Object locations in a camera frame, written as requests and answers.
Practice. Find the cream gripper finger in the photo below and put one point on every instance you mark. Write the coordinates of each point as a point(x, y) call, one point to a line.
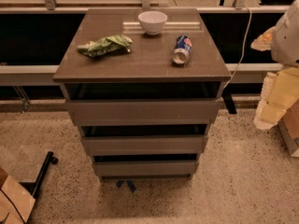
point(279, 92)
point(263, 42)

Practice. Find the grey top drawer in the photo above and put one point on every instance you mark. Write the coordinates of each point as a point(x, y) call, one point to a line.
point(126, 113)

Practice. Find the grey drawer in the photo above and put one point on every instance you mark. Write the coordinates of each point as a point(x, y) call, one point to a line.
point(144, 145)
point(126, 113)
point(145, 168)

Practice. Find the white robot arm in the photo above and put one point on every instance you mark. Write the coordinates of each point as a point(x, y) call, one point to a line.
point(285, 40)

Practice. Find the grey drawer cabinet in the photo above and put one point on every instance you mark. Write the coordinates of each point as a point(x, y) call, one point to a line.
point(143, 72)

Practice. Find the grey bottom drawer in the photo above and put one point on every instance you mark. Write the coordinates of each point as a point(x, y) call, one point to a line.
point(145, 168)

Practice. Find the grey middle drawer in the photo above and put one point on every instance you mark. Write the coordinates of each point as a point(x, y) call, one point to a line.
point(144, 145)

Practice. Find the cardboard box right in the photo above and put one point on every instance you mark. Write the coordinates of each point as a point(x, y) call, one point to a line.
point(289, 127)

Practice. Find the cardboard box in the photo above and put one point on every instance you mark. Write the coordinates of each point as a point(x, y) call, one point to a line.
point(289, 127)
point(16, 202)

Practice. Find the blue pepsi can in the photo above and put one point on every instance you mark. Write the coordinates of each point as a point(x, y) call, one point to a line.
point(182, 50)

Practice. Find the white ceramic bowl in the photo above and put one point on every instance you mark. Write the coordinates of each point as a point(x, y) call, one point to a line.
point(152, 22)

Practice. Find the green chip bag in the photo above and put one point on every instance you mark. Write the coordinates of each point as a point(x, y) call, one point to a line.
point(105, 45)

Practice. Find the black cart leg with wheel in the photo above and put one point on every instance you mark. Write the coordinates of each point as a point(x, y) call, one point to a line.
point(34, 187)

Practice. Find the cardboard box lower left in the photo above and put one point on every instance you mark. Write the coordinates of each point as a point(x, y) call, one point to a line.
point(16, 202)

